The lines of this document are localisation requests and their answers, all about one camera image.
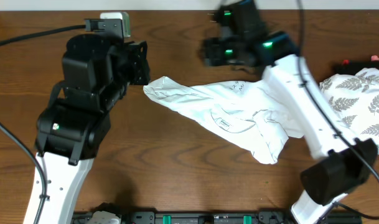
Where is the white printed t-shirt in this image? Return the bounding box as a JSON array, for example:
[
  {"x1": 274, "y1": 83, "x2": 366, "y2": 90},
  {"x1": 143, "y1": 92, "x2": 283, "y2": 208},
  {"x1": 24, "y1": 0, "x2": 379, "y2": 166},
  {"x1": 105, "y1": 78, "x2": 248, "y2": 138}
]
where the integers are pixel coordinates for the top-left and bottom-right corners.
[{"x1": 143, "y1": 77, "x2": 304, "y2": 164}]

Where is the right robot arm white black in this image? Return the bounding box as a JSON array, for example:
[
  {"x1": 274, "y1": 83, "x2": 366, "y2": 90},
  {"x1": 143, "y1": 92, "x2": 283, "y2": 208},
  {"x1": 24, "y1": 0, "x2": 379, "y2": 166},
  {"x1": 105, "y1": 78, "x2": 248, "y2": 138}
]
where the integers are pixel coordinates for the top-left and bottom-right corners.
[{"x1": 203, "y1": 1, "x2": 378, "y2": 223}]

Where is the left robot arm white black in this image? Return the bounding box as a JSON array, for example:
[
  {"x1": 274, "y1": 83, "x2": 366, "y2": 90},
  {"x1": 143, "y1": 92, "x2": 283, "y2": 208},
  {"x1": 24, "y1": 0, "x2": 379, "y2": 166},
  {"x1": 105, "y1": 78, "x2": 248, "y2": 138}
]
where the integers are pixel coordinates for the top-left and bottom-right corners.
[{"x1": 24, "y1": 34, "x2": 150, "y2": 223}]

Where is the black garment with red details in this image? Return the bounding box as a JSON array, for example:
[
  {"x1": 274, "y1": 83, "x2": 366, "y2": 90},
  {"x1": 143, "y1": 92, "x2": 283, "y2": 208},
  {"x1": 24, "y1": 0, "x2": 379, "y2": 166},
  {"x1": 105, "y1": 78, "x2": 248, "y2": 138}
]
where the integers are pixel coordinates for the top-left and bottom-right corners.
[{"x1": 332, "y1": 55, "x2": 379, "y2": 75}]

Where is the white fern pattern cloth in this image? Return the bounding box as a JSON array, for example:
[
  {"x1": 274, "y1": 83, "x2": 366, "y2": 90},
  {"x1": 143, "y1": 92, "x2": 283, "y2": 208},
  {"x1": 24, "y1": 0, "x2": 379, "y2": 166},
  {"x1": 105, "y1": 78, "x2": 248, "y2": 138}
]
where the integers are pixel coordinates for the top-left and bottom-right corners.
[{"x1": 319, "y1": 68, "x2": 379, "y2": 150}]

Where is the black mounting rail with clamps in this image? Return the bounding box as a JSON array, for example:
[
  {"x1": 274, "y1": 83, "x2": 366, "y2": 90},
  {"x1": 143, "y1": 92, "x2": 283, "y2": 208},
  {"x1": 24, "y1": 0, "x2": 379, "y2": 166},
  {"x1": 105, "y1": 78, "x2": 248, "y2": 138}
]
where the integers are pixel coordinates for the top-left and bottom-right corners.
[{"x1": 72, "y1": 202, "x2": 363, "y2": 224}]

